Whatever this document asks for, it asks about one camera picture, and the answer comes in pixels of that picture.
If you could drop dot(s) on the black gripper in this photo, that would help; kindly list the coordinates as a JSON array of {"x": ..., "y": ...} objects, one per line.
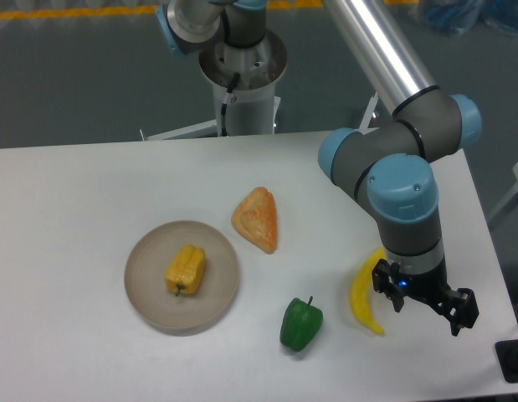
[{"x": 459, "y": 306}]

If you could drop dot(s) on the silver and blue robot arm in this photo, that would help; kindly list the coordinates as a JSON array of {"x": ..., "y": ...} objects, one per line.
[{"x": 387, "y": 171}]

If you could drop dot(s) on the green bell pepper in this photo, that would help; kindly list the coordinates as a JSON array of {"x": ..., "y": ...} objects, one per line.
[{"x": 301, "y": 323}]

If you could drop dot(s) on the yellow bell pepper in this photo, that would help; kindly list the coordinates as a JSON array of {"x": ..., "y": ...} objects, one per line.
[{"x": 185, "y": 273}]

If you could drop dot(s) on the beige round plate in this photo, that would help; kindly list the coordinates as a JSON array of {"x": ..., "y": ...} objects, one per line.
[{"x": 145, "y": 285}]

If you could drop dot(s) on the yellow banana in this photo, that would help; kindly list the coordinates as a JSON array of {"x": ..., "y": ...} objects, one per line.
[{"x": 359, "y": 293}]

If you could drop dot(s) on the black device at table edge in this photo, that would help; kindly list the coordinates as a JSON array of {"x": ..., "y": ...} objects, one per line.
[{"x": 507, "y": 354}]

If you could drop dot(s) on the orange triangular pastry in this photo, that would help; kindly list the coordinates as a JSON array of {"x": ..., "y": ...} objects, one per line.
[{"x": 255, "y": 218}]

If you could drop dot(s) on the blue bags in background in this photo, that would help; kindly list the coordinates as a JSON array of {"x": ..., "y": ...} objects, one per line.
[{"x": 458, "y": 17}]

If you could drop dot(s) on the white frame at right edge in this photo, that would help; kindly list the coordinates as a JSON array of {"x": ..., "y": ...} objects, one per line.
[{"x": 504, "y": 207}]

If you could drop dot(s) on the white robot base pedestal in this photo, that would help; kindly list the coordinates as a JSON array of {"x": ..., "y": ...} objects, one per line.
[{"x": 243, "y": 82}]

